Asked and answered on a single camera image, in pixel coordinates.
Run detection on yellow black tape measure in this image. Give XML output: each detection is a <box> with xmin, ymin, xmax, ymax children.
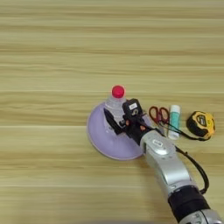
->
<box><xmin>157</xmin><ymin>110</ymin><xmax>217</xmax><ymax>143</ymax></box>

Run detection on purple round plate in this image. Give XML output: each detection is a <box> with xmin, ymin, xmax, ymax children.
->
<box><xmin>86</xmin><ymin>101</ymin><xmax>153</xmax><ymax>162</ymax></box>

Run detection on clear bottle red cap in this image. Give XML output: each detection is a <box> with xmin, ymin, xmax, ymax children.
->
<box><xmin>103</xmin><ymin>84</ymin><xmax>129</xmax><ymax>136</ymax></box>

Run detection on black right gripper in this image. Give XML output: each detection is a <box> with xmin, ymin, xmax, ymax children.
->
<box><xmin>102</xmin><ymin>107</ymin><xmax>153</xmax><ymax>146</ymax></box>

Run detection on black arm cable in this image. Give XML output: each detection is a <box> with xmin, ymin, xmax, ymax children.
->
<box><xmin>174</xmin><ymin>144</ymin><xmax>210</xmax><ymax>196</ymax></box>

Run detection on red handled scissors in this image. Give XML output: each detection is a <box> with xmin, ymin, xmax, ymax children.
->
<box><xmin>148</xmin><ymin>105</ymin><xmax>171</xmax><ymax>137</ymax></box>

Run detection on teal white glue stick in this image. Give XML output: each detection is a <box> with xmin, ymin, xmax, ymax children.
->
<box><xmin>167</xmin><ymin>104</ymin><xmax>182</xmax><ymax>141</ymax></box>

